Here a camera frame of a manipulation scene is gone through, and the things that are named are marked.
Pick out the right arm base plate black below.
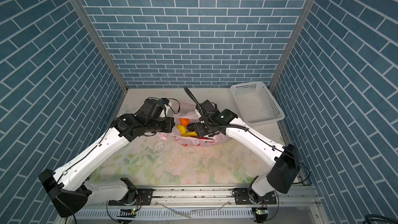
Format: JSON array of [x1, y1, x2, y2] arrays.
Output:
[[232, 188, 277, 205]]

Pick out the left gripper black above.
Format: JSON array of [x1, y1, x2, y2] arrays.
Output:
[[146, 116, 178, 133]]

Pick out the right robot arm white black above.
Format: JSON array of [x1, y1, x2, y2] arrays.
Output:
[[191, 100, 300, 203]]

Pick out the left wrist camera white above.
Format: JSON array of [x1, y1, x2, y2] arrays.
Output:
[[160, 98, 171, 117]]

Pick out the pink plastic fruit bag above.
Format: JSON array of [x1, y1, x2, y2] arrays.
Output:
[[158, 102, 229, 147]]

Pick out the white slotted cable duct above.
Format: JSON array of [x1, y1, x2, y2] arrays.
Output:
[[75, 207, 254, 220]]

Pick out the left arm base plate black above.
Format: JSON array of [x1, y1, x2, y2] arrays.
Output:
[[108, 188, 154, 206]]

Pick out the yellow banana toy fruit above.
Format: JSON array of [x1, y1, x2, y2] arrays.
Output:
[[176, 124, 198, 138]]

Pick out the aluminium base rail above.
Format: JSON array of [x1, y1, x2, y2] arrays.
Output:
[[85, 183, 321, 207]]

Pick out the orange toy fruit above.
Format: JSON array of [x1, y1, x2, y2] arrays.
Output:
[[179, 118, 190, 126]]

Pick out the white plastic mesh basket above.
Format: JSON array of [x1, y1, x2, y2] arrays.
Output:
[[230, 82, 285, 126]]

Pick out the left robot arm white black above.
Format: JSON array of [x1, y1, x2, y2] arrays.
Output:
[[38, 97, 175, 218]]

